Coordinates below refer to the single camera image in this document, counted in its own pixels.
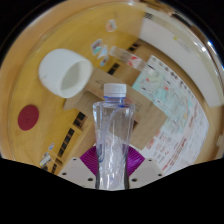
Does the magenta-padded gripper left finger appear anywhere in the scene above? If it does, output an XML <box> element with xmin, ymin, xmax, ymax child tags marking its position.
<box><xmin>57</xmin><ymin>144</ymin><xmax>101</xmax><ymax>190</ymax></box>

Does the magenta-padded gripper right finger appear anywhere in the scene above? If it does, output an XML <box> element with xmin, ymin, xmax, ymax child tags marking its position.
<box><xmin>124</xmin><ymin>144</ymin><xmax>165</xmax><ymax>188</ymax></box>

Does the clear plastic water bottle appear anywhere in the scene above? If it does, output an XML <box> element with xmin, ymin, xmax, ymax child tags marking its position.
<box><xmin>92</xmin><ymin>83</ymin><xmax>136</xmax><ymax>191</ymax></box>

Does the flat round red coaster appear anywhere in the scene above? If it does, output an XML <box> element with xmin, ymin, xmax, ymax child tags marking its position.
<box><xmin>17</xmin><ymin>104</ymin><xmax>40</xmax><ymax>132</ymax></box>

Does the white ceramic mug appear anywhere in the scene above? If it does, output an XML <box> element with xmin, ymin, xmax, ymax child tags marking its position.
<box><xmin>38</xmin><ymin>48</ymin><xmax>94</xmax><ymax>100</ymax></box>

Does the red-labelled clear plastic bottle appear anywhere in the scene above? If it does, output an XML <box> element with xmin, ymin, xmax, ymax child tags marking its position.
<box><xmin>108</xmin><ymin>45</ymin><xmax>148</xmax><ymax>72</ymax></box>

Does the large printed wall poster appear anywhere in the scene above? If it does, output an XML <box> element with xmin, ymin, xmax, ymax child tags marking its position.
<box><xmin>131</xmin><ymin>54</ymin><xmax>210</xmax><ymax>176</ymax></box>

